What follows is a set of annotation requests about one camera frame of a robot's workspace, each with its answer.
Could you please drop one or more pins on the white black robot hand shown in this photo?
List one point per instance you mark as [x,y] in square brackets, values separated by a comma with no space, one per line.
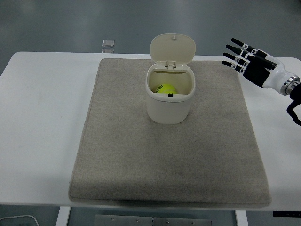
[275,75]

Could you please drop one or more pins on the yellow tennis ball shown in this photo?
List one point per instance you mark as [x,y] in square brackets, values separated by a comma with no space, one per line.
[165,89]

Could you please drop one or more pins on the cream bin with hinged lid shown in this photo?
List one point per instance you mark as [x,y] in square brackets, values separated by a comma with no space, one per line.
[168,110]

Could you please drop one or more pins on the grey felt mat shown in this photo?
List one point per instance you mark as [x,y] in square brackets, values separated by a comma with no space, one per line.
[164,160]

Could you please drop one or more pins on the black table control panel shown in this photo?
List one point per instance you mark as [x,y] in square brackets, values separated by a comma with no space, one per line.
[287,214]

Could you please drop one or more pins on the white table leg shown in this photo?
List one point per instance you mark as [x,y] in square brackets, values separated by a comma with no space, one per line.
[241,218]
[63,216]

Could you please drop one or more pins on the silver floor plate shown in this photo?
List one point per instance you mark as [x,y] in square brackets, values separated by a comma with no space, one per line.
[108,43]
[108,50]

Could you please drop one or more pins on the grey metal plate with screws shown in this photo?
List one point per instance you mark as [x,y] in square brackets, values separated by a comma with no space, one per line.
[152,221]

